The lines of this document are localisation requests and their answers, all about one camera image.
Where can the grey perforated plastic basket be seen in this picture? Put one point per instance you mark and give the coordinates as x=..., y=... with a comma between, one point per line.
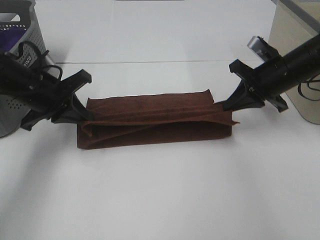
x=22, y=51

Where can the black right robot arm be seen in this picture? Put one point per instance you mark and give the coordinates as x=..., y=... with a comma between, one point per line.
x=276, y=75

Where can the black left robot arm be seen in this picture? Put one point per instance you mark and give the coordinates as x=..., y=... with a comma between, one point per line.
x=16, y=79

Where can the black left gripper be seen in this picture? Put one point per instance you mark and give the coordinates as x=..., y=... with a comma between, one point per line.
x=57, y=101

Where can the purple towel in basket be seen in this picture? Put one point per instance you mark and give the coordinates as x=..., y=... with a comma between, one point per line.
x=9, y=37

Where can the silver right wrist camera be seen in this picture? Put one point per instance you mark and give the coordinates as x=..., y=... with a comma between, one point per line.
x=262, y=49

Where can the brown square towel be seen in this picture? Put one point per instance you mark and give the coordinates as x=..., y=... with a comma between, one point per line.
x=153, y=119

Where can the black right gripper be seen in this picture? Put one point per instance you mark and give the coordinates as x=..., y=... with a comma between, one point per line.
x=251, y=91

